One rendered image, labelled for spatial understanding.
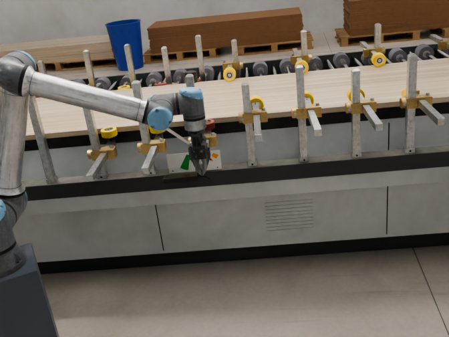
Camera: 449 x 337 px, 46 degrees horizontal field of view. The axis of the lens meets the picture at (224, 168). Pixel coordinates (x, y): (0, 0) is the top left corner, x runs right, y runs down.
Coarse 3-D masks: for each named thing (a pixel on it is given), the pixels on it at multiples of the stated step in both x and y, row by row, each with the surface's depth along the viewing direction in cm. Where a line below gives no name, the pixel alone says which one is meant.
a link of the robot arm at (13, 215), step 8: (0, 200) 208; (0, 208) 203; (8, 208) 212; (0, 216) 203; (8, 216) 209; (16, 216) 216; (0, 224) 203; (8, 224) 207; (0, 232) 203; (8, 232) 207; (0, 240) 204; (8, 240) 207; (0, 248) 205
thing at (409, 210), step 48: (48, 144) 278; (240, 144) 274; (288, 144) 273; (336, 144) 272; (384, 144) 271; (432, 144) 270; (336, 192) 283; (384, 192) 282; (432, 192) 281; (48, 240) 302; (96, 240) 301; (144, 240) 300; (192, 240) 299; (240, 240) 298; (288, 240) 297; (336, 240) 296; (384, 240) 297; (432, 240) 296
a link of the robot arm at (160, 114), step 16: (0, 64) 187; (16, 64) 186; (0, 80) 186; (16, 80) 184; (32, 80) 186; (48, 80) 187; (64, 80) 189; (48, 96) 189; (64, 96) 188; (80, 96) 189; (96, 96) 190; (112, 96) 191; (128, 96) 194; (112, 112) 192; (128, 112) 192; (144, 112) 192; (160, 112) 191; (160, 128) 194
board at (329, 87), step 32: (384, 64) 325; (448, 64) 309; (224, 96) 298; (288, 96) 285; (320, 96) 279; (384, 96) 267; (448, 96) 256; (32, 128) 281; (64, 128) 275; (128, 128) 269
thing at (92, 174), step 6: (108, 144) 263; (114, 144) 267; (102, 156) 248; (96, 162) 242; (102, 162) 245; (90, 168) 236; (96, 168) 236; (90, 174) 231; (96, 174) 235; (90, 180) 231
